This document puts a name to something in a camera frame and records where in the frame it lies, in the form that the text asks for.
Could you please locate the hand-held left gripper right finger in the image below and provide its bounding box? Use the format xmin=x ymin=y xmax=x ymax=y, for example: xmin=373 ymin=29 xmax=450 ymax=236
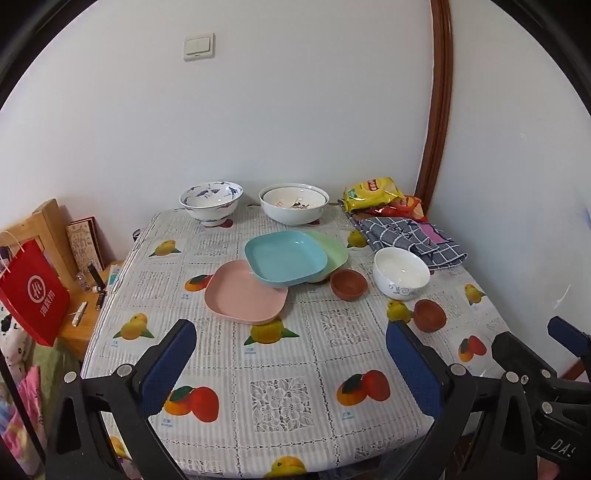
xmin=385 ymin=319 xmax=536 ymax=480

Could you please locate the fruit printed lace tablecloth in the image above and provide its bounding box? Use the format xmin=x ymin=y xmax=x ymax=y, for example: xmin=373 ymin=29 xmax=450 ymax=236
xmin=81 ymin=205 xmax=513 ymax=480

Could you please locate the small brown bowl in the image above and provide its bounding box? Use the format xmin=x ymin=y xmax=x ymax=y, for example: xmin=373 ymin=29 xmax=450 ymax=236
xmin=329 ymin=270 xmax=369 ymax=302
xmin=412 ymin=298 xmax=448 ymax=333

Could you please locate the grey checkered cloth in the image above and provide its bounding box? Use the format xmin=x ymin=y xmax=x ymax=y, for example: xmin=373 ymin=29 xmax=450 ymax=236
xmin=353 ymin=215 xmax=468 ymax=271

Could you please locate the blue and white footed bowl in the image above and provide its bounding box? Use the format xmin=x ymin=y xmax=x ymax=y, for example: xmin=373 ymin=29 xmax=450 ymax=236
xmin=179 ymin=181 xmax=244 ymax=228

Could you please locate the red snack bag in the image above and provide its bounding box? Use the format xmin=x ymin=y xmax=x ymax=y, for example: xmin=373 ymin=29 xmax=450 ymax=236
xmin=369 ymin=195 xmax=428 ymax=222

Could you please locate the white spotted cloth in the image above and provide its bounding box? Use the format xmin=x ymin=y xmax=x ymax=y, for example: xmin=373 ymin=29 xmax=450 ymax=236
xmin=0 ymin=302 xmax=31 ymax=370

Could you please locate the yellow snack bag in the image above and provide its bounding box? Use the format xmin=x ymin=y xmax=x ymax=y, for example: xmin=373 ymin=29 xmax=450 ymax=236
xmin=342 ymin=178 xmax=403 ymax=213

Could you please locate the pink plastic bag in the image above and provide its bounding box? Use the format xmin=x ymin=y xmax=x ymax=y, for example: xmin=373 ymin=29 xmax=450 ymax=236
xmin=17 ymin=364 xmax=47 ymax=462

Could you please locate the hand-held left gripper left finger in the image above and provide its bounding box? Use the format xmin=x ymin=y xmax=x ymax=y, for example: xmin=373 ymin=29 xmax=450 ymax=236
xmin=44 ymin=318 xmax=199 ymax=480

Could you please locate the brown baseboard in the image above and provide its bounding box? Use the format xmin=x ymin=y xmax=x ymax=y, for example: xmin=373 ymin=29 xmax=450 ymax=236
xmin=566 ymin=357 xmax=591 ymax=384

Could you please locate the patterned book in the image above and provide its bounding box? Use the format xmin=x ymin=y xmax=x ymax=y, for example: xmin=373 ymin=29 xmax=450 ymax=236
xmin=66 ymin=217 xmax=106 ymax=275

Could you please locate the pink square plate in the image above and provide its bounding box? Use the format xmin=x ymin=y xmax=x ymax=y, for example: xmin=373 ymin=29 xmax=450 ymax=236
xmin=204 ymin=259 xmax=289 ymax=324

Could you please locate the wooden chair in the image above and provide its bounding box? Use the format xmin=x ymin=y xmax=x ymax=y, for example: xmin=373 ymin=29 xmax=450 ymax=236
xmin=0 ymin=198 xmax=125 ymax=361

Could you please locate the large white printed bowl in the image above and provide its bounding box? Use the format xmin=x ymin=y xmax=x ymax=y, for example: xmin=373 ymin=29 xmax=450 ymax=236
xmin=259 ymin=183 xmax=330 ymax=226

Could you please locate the white light switch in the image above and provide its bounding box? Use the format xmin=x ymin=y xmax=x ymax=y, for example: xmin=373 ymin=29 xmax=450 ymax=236
xmin=183 ymin=33 xmax=216 ymax=62

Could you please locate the red paper bag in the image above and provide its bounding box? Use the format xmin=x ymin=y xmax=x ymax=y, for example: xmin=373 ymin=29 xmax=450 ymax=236
xmin=0 ymin=231 xmax=71 ymax=348

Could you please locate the pink cloth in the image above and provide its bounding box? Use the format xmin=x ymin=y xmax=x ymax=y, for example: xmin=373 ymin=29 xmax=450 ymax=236
xmin=418 ymin=222 xmax=455 ymax=245

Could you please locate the green square plate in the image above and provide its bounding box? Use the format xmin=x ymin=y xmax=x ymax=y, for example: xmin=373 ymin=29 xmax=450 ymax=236
xmin=305 ymin=231 xmax=350 ymax=283

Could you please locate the brown wooden door frame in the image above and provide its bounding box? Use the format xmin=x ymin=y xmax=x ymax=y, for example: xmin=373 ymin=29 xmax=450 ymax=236
xmin=414 ymin=0 xmax=454 ymax=215

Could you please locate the white bowl with swirl pattern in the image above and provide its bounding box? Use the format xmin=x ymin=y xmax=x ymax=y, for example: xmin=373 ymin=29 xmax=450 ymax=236
xmin=372 ymin=247 xmax=431 ymax=301

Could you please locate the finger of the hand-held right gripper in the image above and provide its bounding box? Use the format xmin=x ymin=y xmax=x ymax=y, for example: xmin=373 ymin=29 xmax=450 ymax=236
xmin=492 ymin=331 xmax=561 ymax=388
xmin=548 ymin=316 xmax=591 ymax=370

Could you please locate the blue square plate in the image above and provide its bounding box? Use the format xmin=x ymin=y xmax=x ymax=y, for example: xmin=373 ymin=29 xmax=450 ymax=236
xmin=244 ymin=231 xmax=328 ymax=288

